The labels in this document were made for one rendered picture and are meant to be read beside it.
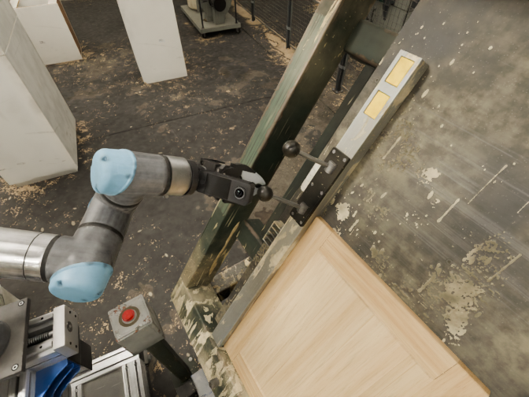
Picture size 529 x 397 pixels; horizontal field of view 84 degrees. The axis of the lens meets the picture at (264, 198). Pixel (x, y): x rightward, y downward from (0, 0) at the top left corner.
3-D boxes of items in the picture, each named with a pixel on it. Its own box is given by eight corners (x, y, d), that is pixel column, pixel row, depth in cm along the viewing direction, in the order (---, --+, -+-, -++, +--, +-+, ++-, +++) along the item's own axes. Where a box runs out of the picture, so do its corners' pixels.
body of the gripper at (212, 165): (222, 159, 68) (175, 152, 60) (245, 168, 63) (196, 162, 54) (215, 190, 70) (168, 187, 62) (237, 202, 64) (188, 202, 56)
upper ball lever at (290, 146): (327, 172, 68) (277, 149, 64) (336, 158, 67) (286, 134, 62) (332, 179, 65) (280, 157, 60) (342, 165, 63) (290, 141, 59)
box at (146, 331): (125, 328, 113) (106, 310, 100) (155, 311, 117) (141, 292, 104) (135, 357, 106) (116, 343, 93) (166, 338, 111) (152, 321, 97)
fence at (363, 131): (220, 330, 100) (211, 334, 97) (408, 56, 59) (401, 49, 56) (227, 343, 97) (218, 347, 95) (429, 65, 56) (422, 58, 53)
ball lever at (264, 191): (301, 211, 73) (253, 193, 69) (308, 199, 72) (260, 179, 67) (304, 220, 70) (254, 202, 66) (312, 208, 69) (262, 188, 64)
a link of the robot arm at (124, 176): (85, 167, 51) (99, 135, 46) (148, 172, 58) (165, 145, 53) (91, 206, 48) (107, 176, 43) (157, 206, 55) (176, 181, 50)
